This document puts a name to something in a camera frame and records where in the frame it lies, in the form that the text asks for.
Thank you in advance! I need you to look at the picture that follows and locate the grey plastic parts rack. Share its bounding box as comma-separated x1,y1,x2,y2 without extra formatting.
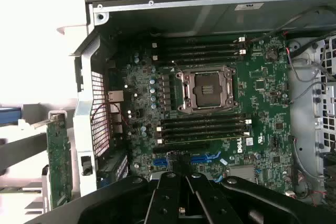
0,103,79,216

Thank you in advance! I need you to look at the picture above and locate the tall metal disk bay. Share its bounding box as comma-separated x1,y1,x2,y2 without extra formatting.
312,34,336,156

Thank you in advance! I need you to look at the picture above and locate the green motherboard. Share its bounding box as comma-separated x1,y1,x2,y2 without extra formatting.
104,34,295,193

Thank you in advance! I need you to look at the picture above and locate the grey chipset heat sink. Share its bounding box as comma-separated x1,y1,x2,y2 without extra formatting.
227,166,259,183

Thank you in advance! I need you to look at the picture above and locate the blue disk carrier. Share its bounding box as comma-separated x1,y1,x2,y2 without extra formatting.
0,106,22,125

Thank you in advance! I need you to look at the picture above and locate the open black PC case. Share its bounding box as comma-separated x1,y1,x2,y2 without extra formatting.
68,0,336,210

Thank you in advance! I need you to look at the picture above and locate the CPU socket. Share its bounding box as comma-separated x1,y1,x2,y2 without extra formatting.
177,65,237,115

